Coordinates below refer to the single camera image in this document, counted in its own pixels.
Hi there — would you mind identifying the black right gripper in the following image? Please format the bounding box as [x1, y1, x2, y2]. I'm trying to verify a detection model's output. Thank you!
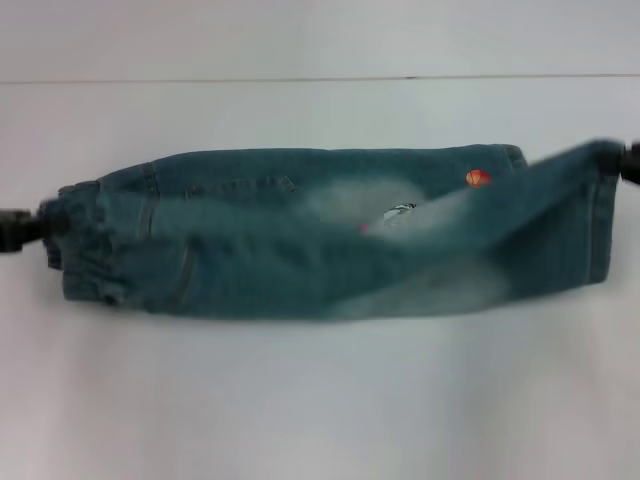
[599, 141, 640, 187]

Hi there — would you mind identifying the blue denim shorts basketball print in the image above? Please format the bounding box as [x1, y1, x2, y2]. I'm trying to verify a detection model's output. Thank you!
[47, 137, 624, 324]

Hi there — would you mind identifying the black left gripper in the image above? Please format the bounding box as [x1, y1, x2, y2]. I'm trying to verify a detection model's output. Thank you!
[0, 201, 69, 254]

